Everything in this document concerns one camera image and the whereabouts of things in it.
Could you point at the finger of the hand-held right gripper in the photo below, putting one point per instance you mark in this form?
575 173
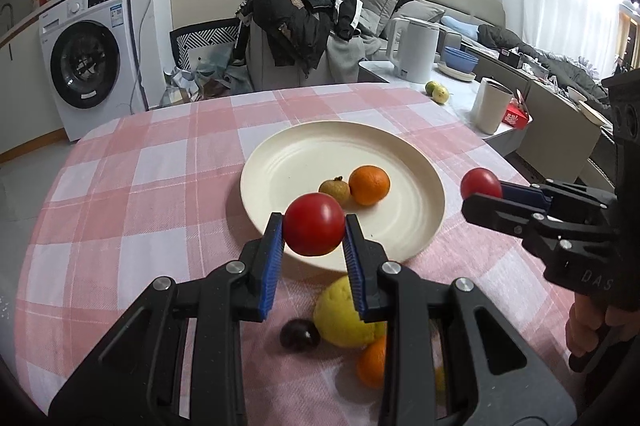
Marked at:
500 212
522 195

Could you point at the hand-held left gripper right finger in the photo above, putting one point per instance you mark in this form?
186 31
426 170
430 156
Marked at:
354 271

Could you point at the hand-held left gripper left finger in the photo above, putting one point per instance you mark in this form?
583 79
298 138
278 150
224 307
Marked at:
272 266

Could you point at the red tomato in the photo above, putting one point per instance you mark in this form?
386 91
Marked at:
312 223
479 182

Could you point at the dark purple plum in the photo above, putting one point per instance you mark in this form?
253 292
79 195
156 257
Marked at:
299 335

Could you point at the orange mandarin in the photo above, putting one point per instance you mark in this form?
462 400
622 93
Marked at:
369 185
372 363

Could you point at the cream round plate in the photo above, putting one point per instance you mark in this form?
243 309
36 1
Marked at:
310 155

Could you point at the person's right hand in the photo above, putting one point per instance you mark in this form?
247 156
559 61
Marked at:
582 326

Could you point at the beige cabinet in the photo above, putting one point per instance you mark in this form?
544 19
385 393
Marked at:
555 130

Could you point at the red box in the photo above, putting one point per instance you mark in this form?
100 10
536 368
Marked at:
516 115

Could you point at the brown longan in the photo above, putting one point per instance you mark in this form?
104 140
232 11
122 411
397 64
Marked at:
332 190

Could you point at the white cup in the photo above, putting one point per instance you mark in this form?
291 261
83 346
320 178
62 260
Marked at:
491 108

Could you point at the white marble side table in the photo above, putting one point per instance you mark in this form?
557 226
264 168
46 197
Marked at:
460 105

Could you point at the yellow green lime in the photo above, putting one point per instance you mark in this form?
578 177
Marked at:
440 95

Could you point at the white plate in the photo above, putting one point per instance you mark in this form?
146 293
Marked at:
452 74

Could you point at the pink plaid tablecloth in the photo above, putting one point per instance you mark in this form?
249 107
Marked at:
150 186

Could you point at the blue bowls stack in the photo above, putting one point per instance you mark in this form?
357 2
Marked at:
461 58

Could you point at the dark coat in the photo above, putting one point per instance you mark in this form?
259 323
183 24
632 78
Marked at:
505 38

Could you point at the white electric kettle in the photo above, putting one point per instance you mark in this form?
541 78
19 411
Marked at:
417 50

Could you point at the light blue cushion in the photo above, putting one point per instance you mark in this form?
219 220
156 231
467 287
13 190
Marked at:
461 27

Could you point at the pile of bags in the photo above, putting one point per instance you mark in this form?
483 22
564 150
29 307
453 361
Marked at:
205 78

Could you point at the grey chair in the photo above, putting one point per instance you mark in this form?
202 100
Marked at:
260 65

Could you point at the grey cloth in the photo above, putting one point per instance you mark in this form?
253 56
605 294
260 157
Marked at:
345 58

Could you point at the white washing machine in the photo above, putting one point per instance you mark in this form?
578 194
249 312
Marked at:
100 105

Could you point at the black white patterned bag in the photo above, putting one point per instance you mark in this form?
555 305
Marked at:
205 38

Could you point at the grey pillow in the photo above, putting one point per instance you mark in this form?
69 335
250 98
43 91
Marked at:
377 3

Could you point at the black jacket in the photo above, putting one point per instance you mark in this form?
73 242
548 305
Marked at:
290 23

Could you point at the black white garment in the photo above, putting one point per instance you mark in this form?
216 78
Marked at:
349 13

